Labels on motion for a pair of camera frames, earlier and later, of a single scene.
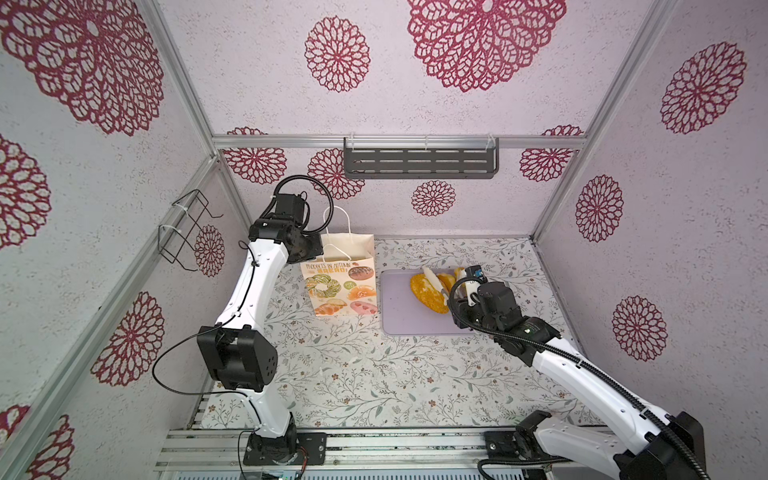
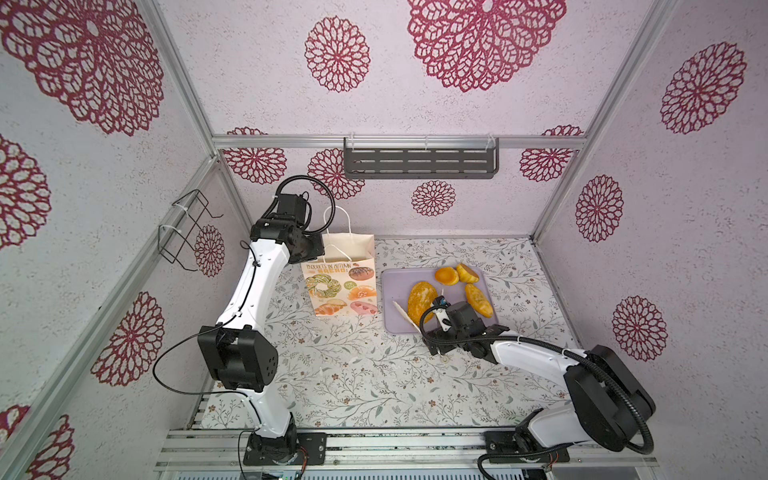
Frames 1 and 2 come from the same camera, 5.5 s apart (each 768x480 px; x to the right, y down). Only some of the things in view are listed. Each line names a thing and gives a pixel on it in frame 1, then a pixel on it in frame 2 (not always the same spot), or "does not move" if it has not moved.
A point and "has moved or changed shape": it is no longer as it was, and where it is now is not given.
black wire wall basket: x=173 y=239 does not move
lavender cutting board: x=401 y=313 does not move
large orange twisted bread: x=428 y=294 has moved or changed shape
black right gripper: x=460 y=307 to x=441 y=346
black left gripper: x=316 y=249 does not move
